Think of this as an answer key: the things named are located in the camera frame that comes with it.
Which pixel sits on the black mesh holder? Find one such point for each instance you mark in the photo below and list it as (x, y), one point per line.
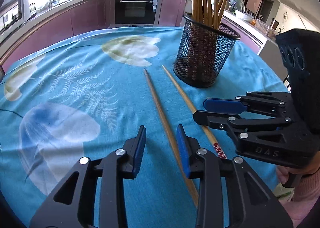
(200, 63)

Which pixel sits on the person's right hand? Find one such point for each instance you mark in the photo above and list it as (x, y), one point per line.
(310, 180)

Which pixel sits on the blue floral tablecloth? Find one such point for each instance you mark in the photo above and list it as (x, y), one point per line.
(75, 73)

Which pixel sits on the silver microwave oven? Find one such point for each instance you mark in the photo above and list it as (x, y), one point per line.
(11, 15)

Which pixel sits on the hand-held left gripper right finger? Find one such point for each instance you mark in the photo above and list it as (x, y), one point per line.
(182, 153)

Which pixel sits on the single chopstick red patterned end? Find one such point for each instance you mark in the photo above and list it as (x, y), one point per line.
(162, 123)
(180, 90)

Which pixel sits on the clear dome food cover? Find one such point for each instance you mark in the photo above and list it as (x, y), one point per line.
(236, 2)

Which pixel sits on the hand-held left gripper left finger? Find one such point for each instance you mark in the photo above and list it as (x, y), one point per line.
(140, 150)

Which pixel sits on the long purple kitchen cabinets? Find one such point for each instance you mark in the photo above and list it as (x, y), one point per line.
(62, 23)

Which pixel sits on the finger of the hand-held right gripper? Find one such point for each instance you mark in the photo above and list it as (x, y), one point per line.
(222, 105)
(212, 119)

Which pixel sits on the black built-in oven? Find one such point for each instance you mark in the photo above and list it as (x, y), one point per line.
(136, 8)

